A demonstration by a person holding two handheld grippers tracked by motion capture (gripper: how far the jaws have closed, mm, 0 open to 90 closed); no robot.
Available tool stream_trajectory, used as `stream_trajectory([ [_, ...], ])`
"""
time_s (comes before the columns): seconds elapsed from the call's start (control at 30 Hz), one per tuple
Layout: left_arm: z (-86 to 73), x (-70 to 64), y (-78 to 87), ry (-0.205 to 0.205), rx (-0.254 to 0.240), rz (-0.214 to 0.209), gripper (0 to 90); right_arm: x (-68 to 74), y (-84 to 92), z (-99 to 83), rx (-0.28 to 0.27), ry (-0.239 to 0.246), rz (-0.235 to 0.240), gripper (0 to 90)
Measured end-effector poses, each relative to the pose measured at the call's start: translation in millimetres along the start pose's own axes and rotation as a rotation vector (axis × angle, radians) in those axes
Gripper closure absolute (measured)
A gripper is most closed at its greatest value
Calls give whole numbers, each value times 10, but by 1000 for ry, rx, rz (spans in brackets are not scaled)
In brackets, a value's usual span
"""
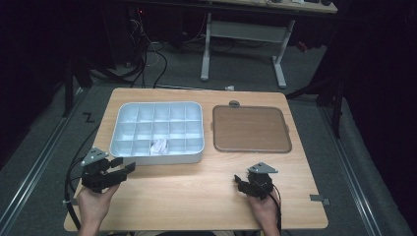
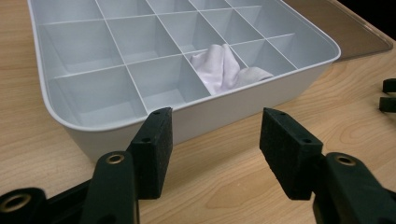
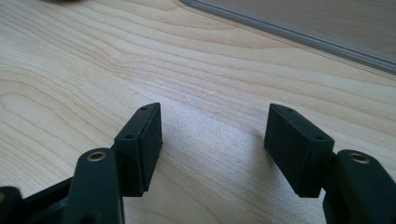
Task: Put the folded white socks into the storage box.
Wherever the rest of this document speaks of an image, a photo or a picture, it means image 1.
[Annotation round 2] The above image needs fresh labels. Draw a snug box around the brown tray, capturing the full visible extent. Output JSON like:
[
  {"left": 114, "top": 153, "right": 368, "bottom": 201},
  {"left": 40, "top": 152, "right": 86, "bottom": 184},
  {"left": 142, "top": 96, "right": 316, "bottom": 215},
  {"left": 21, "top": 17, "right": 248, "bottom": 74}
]
[{"left": 211, "top": 104, "right": 293, "bottom": 154}]

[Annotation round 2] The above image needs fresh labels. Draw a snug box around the white compartment organizer box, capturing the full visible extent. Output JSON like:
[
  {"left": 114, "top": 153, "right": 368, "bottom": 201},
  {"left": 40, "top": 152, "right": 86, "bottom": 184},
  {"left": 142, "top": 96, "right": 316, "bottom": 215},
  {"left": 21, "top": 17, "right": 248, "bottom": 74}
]
[{"left": 108, "top": 100, "right": 206, "bottom": 166}]

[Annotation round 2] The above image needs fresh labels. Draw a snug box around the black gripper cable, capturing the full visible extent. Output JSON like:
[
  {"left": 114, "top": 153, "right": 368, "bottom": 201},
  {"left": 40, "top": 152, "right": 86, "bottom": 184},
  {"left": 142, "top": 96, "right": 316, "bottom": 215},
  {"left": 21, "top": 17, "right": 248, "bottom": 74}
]
[
  {"left": 269, "top": 182, "right": 284, "bottom": 236},
  {"left": 62, "top": 123, "right": 101, "bottom": 232}
]

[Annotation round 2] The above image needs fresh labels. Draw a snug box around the desk with white legs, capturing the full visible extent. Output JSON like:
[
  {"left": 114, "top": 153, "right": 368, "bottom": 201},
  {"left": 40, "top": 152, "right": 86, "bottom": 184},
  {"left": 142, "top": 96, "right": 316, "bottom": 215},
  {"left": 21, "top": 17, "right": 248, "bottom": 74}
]
[{"left": 200, "top": 0, "right": 338, "bottom": 90}]

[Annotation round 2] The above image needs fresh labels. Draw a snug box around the person's left hand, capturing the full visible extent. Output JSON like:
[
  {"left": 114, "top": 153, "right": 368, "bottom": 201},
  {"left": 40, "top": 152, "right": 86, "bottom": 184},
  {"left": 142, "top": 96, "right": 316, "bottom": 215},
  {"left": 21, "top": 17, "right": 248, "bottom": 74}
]
[{"left": 76, "top": 183, "right": 121, "bottom": 224}]

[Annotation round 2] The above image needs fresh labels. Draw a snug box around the metal floor rail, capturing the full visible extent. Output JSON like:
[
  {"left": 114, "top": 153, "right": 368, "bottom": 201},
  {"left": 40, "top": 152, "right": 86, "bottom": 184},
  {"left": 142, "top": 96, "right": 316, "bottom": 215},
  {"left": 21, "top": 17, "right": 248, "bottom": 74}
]
[
  {"left": 0, "top": 87, "right": 89, "bottom": 228},
  {"left": 319, "top": 106, "right": 384, "bottom": 236}
]

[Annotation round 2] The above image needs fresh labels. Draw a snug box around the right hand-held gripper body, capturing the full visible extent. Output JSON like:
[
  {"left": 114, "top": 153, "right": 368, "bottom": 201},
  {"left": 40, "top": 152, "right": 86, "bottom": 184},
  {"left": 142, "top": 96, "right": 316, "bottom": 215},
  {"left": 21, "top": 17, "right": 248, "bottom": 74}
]
[{"left": 247, "top": 161, "right": 279, "bottom": 201}]

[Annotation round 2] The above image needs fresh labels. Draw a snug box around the white sock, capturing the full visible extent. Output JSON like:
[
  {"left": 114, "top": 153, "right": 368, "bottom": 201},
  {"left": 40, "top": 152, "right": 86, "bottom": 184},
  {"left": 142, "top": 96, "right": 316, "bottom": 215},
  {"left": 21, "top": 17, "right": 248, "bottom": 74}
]
[{"left": 149, "top": 138, "right": 169, "bottom": 155}]

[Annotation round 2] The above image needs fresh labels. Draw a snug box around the person's right hand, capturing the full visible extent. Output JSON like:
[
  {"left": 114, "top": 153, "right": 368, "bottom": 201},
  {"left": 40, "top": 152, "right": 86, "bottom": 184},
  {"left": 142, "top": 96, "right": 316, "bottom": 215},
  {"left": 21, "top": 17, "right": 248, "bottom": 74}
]
[{"left": 246, "top": 192, "right": 280, "bottom": 228}]

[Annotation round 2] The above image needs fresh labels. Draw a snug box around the black metal stand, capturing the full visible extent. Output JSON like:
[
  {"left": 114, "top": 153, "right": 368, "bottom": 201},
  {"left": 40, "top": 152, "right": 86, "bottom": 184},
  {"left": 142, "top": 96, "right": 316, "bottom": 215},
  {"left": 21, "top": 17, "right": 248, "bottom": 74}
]
[
  {"left": 284, "top": 62, "right": 349, "bottom": 139},
  {"left": 61, "top": 58, "right": 94, "bottom": 118}
]

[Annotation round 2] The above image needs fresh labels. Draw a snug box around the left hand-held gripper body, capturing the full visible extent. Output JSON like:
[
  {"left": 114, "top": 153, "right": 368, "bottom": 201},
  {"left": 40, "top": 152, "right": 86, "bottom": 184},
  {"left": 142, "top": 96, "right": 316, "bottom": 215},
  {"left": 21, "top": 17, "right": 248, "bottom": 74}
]
[{"left": 80, "top": 146, "right": 128, "bottom": 194}]

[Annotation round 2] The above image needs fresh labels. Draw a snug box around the bundle of floor cables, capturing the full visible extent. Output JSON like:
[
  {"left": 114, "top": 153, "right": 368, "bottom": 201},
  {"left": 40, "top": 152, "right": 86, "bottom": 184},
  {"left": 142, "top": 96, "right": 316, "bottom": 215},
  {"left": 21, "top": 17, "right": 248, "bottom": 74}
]
[{"left": 126, "top": 6, "right": 169, "bottom": 89}]

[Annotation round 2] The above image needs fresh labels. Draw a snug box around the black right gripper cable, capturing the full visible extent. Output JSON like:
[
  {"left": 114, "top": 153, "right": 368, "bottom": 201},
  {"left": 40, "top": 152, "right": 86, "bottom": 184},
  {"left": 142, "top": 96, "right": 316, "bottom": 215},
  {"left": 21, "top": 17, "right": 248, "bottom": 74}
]
[{"left": 269, "top": 182, "right": 284, "bottom": 236}]

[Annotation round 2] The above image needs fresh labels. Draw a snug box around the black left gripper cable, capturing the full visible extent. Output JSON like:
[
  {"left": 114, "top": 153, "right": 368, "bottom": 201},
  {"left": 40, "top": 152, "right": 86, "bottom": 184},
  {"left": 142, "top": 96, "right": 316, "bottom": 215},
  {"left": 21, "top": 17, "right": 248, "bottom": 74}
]
[{"left": 62, "top": 123, "right": 101, "bottom": 232}]

